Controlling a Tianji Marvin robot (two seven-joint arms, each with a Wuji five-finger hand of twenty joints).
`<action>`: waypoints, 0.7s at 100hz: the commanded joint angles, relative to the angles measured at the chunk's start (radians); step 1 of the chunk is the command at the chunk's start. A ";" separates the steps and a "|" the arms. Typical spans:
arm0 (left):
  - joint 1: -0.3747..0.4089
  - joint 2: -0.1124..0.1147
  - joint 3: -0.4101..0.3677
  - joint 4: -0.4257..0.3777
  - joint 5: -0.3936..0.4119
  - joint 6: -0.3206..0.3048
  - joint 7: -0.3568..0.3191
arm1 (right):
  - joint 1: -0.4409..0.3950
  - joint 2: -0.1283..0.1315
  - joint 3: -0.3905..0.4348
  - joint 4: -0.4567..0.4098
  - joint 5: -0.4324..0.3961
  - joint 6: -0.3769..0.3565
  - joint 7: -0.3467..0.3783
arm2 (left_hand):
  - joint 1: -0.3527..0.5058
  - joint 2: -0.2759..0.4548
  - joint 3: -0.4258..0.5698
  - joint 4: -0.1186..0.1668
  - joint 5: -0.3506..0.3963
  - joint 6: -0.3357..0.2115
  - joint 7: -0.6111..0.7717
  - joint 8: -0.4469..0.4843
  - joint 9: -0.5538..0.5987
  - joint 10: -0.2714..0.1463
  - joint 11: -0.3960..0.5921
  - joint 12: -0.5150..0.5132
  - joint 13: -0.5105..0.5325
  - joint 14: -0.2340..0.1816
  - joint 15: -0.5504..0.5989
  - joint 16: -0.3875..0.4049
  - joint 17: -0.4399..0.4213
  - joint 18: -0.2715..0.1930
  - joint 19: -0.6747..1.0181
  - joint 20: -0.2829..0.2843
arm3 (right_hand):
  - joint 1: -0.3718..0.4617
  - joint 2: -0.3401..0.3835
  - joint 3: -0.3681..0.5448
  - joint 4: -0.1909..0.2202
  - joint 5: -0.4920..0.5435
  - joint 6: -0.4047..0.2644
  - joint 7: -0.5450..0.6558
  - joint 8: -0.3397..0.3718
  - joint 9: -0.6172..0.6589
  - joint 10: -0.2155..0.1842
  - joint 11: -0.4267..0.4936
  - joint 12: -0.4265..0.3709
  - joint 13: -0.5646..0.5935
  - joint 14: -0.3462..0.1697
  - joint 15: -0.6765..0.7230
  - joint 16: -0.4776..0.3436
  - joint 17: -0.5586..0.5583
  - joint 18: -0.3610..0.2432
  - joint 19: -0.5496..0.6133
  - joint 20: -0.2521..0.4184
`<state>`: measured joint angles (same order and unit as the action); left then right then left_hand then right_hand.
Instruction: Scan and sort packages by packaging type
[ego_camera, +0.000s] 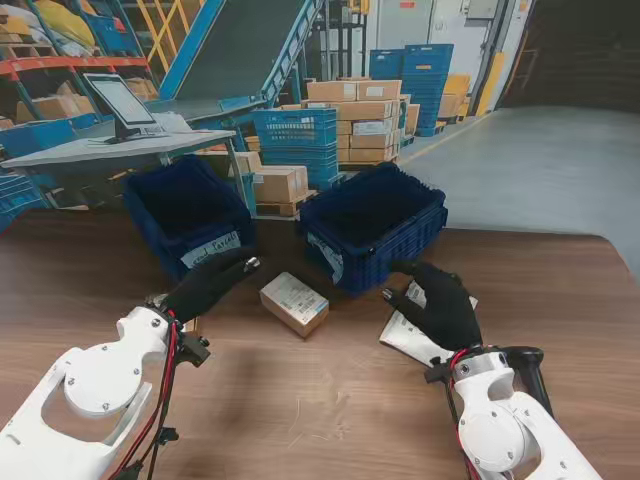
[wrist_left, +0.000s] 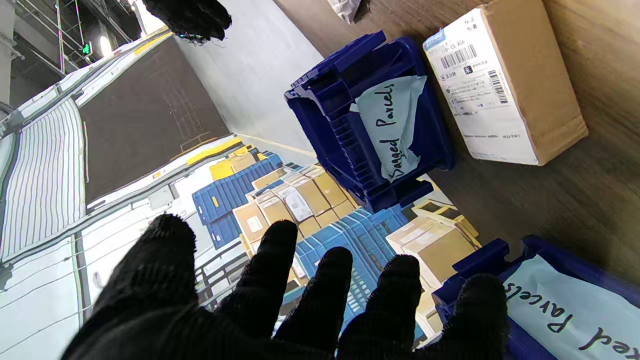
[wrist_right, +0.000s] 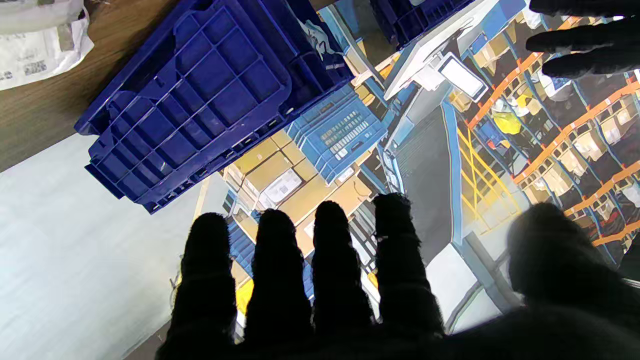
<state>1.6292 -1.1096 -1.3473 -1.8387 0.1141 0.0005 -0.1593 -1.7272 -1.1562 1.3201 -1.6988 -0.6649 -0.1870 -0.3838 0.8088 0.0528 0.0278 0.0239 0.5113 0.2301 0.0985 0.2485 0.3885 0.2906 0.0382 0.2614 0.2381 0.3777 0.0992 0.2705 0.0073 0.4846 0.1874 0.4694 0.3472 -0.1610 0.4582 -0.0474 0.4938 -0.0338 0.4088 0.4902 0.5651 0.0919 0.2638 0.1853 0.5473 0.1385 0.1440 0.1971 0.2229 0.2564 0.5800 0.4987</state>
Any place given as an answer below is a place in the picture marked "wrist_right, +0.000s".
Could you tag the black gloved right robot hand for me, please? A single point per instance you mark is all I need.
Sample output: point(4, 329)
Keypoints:
point(395, 300)

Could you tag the blue ribbed plastic bin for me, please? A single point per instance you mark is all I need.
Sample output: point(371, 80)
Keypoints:
point(210, 95)

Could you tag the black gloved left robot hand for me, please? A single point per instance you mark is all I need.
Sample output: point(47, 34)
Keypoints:
point(600, 47)

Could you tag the white padded mailer bag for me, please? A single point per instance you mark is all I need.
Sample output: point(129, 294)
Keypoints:
point(35, 50)

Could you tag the blue bin boxed parcels label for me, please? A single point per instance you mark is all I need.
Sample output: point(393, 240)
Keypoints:
point(410, 17)

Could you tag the crumpled handwritten paper label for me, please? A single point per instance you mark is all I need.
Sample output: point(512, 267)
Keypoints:
point(317, 37)

